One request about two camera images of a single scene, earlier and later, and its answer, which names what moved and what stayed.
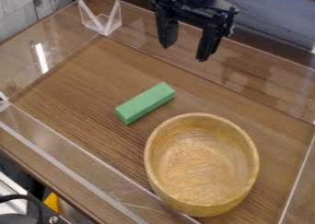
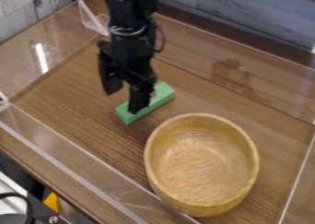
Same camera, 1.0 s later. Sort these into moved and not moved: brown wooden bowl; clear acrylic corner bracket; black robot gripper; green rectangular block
Moved: black robot gripper
Not moved: clear acrylic corner bracket; green rectangular block; brown wooden bowl
